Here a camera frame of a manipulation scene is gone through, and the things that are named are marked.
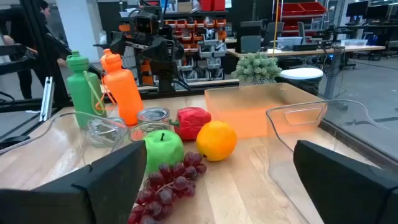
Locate toy orange fruit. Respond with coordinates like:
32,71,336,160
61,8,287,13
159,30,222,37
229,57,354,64
195,120,238,162

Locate black computer monitor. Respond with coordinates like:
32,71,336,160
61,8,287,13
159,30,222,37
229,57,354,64
235,20,264,54

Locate clear plastic bin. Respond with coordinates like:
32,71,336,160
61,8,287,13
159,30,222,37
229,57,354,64
0,111,147,190
265,98,388,224

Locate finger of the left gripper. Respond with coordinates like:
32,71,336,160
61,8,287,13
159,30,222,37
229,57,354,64
108,30,128,55
167,36,185,60

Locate person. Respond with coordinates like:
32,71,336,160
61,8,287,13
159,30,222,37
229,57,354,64
0,0,68,100

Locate white trash can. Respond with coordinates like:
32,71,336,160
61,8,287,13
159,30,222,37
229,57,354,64
279,67,324,96

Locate red storage box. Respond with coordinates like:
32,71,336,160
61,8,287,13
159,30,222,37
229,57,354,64
199,0,226,12

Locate clear plastic tub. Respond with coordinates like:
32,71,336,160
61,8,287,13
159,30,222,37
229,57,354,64
276,36,304,50

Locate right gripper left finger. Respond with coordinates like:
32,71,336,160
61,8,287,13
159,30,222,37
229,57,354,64
0,140,148,224

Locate yellow cable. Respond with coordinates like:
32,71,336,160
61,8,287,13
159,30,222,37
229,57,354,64
272,0,280,60

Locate orange plastic squeeze bottle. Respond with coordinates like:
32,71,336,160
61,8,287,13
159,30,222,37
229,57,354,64
99,49,144,126

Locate silver aluminium bar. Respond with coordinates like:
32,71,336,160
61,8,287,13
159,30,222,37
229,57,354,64
39,76,54,122

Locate green toy apple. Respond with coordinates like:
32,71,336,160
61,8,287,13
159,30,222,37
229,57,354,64
143,129,185,175

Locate orange wooden tray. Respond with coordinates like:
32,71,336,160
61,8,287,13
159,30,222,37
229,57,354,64
204,82,327,140

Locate shelf with small storage bins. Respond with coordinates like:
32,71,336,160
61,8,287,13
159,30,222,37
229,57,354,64
119,17,229,83

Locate green plastic squeeze bottle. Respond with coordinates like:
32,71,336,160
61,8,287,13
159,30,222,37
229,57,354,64
65,50,108,129

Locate Van Camp's tuna can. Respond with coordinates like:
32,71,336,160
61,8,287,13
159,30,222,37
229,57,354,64
86,117,129,147

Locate purple toy grape bunch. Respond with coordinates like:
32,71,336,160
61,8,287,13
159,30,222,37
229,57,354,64
127,151,208,224

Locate red toy bell pepper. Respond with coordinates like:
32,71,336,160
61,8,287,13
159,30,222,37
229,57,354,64
170,107,212,141

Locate rack with red bins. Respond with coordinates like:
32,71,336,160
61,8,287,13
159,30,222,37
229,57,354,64
273,0,327,38

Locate green artificial succulent plant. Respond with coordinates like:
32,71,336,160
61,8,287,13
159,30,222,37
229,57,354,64
230,52,283,85

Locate wooden desk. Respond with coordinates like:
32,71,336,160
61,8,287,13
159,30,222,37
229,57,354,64
226,45,386,100

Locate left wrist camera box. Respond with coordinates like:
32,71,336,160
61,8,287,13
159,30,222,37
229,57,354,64
129,11,162,36

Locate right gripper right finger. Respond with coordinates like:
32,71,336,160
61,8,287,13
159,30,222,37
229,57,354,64
292,139,398,224

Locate silver-lid tin can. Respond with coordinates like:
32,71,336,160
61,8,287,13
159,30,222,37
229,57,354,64
136,107,171,124

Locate black office chair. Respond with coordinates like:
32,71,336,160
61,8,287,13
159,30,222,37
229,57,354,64
262,21,285,49

